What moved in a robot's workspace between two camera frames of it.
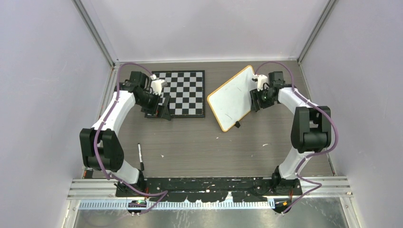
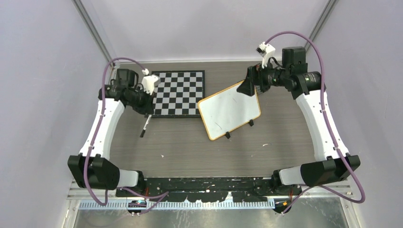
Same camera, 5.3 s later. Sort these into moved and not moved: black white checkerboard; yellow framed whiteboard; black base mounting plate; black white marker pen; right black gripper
Moved: yellow framed whiteboard; right black gripper; black white marker pen
Not moved: black base mounting plate; black white checkerboard
